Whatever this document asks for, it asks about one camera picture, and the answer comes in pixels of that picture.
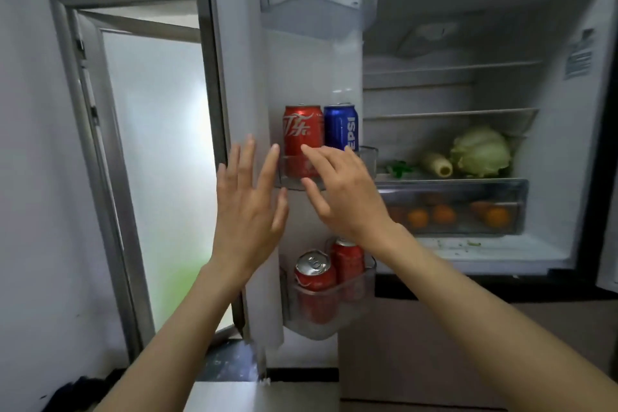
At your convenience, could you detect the person's right hand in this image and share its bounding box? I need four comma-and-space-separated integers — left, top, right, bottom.
299, 144, 406, 259

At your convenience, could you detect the person's left hand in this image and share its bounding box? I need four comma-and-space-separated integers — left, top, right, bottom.
206, 134, 290, 283

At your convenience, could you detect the green packet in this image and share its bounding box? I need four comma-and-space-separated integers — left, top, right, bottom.
385, 160, 416, 180

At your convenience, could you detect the blue Pepsi can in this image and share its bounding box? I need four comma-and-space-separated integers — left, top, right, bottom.
323, 103, 360, 155

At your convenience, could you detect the white radish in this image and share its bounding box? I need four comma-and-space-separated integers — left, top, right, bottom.
420, 151, 454, 180

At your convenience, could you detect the clear crisper drawer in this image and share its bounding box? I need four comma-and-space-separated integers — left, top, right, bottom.
375, 178, 530, 238

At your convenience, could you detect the green cabbage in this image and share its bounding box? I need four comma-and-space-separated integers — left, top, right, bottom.
449, 126, 512, 180

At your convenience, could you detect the silver pink refrigerator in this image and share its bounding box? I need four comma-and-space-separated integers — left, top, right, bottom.
191, 0, 618, 410

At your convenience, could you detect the person's left forearm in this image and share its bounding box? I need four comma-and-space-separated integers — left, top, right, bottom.
94, 264, 250, 412

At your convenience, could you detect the person's right forearm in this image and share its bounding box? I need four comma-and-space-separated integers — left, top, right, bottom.
379, 228, 618, 412

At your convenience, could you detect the frosted glass door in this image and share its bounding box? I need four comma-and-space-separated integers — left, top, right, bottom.
48, 0, 242, 362

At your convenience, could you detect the white temperature control dial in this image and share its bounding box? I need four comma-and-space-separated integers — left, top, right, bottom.
397, 20, 460, 59

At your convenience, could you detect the printed label sticker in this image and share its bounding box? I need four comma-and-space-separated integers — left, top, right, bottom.
563, 29, 595, 81

